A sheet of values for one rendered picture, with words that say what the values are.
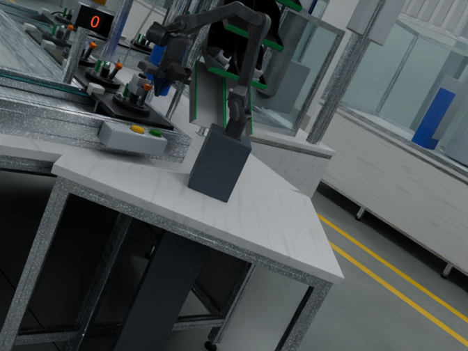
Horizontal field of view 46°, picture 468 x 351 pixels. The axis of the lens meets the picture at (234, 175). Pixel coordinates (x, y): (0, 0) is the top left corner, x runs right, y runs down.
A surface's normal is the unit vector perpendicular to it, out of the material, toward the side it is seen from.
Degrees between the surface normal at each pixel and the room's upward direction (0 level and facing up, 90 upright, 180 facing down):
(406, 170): 90
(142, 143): 90
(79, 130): 90
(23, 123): 90
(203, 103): 45
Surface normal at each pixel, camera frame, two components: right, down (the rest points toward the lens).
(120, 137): 0.57, 0.47
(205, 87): 0.59, -0.30
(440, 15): -0.63, -0.05
